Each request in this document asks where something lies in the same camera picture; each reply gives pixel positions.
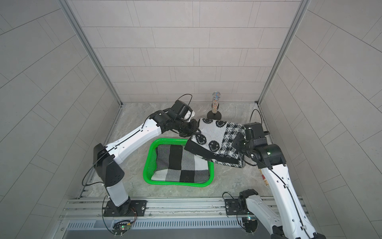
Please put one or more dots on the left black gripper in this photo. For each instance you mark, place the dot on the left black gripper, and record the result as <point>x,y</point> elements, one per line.
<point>191,130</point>

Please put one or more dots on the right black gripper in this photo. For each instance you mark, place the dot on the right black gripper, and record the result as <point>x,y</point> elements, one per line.
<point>237,140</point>

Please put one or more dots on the black white houndstooth scarf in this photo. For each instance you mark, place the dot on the black white houndstooth scarf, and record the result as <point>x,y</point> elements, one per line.
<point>215,142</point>

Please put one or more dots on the grey black checked scarf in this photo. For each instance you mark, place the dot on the grey black checked scarf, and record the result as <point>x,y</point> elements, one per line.
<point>174,164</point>

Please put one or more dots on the green plastic basket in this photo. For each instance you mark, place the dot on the green plastic basket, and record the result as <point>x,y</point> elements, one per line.
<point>150,165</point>

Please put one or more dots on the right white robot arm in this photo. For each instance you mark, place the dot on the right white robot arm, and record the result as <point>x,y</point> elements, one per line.
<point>291,222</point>

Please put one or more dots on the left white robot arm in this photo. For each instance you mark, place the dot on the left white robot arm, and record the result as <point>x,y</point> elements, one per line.
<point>107,159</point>

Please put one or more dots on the red gold card box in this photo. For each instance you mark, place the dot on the red gold card box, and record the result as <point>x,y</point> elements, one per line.
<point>264,178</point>

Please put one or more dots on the right circuit board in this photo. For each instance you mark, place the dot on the right circuit board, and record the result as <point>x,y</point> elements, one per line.
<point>249,225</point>

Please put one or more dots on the circuit board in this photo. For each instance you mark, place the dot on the circuit board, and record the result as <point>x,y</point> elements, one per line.
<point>249,225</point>
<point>121,227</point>

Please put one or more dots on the left circuit board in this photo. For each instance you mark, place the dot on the left circuit board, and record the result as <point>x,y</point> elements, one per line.
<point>121,227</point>

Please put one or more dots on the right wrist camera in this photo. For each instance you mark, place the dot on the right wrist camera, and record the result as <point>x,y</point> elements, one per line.
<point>254,131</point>

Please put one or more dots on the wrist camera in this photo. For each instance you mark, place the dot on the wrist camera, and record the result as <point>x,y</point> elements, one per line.
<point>254,131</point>
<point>181,110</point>

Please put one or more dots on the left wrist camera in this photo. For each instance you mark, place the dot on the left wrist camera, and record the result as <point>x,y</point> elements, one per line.
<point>181,110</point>

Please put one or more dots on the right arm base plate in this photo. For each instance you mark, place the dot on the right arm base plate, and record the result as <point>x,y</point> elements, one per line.
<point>233,208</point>

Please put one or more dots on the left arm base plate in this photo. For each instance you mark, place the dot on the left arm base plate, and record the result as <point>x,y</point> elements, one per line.
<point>128,209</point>

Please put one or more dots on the aluminium mounting rail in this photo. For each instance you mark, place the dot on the aluminium mounting rail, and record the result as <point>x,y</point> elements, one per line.
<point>157,208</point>

